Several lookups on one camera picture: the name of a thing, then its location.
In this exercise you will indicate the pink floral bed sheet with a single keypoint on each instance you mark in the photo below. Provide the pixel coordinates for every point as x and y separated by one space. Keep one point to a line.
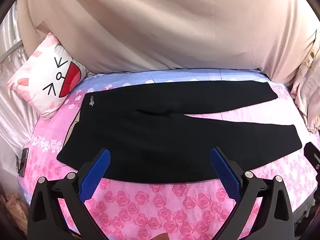
162 205

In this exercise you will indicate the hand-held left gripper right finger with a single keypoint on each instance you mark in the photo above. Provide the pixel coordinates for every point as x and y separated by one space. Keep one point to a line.
223 172

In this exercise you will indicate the black pants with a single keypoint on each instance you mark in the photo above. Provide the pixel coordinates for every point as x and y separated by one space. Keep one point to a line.
150 135

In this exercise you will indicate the cartoon face pillow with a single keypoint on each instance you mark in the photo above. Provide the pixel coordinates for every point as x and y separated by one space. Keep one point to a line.
42 72

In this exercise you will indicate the tan crumpled fabric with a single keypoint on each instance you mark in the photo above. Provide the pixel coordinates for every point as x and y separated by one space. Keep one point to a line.
12 210

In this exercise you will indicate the pink clothing pile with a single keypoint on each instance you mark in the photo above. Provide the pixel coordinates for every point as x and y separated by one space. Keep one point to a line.
308 92

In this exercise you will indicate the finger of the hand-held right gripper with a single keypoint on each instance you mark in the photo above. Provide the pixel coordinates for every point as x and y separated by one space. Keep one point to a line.
313 157

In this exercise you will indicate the silver satin curtain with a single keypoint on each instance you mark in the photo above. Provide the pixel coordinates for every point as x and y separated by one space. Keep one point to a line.
12 110

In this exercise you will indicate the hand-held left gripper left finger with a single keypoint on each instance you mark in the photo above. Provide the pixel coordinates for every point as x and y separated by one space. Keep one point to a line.
96 175

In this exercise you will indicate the dark phone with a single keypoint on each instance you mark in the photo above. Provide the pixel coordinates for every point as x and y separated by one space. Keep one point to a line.
23 161

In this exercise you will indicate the beige cloth backdrop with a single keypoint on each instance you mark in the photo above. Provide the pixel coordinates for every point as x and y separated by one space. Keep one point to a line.
162 25

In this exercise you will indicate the person's left hand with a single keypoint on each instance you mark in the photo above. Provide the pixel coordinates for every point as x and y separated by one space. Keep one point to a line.
162 237

